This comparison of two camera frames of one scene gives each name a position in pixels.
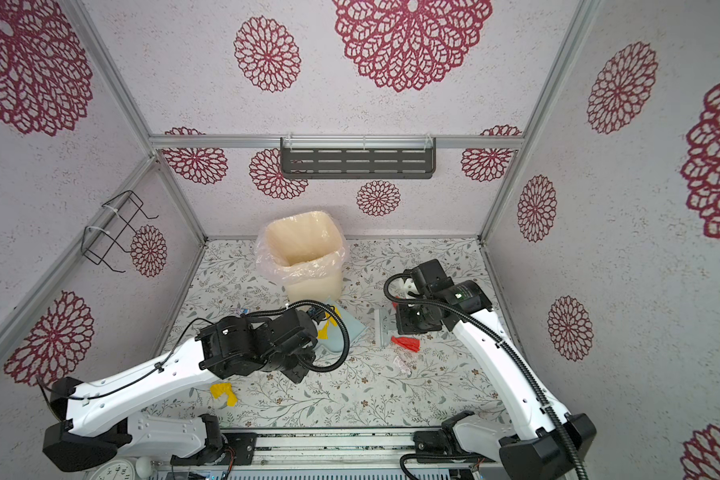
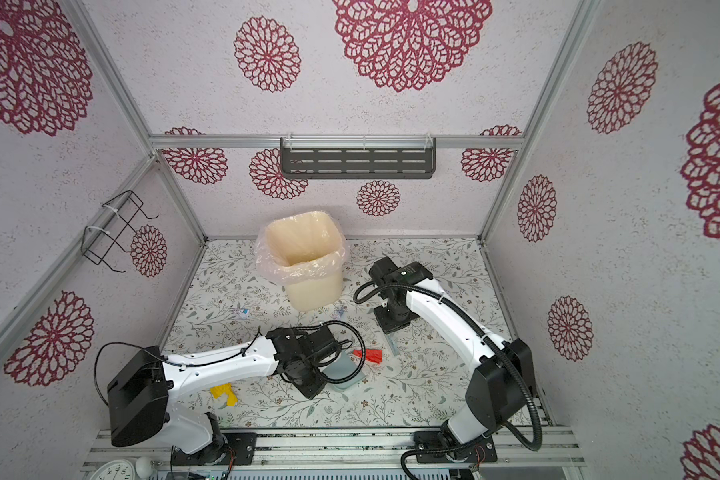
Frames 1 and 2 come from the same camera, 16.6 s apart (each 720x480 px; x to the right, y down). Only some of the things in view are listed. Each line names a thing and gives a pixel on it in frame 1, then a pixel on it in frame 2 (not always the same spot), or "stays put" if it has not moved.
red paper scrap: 407,343 → 375,355
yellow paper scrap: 224,388 stays put
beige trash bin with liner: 306,252 stays put
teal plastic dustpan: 342,329 → 342,371
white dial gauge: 114,469 stays put
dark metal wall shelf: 358,157 stays put
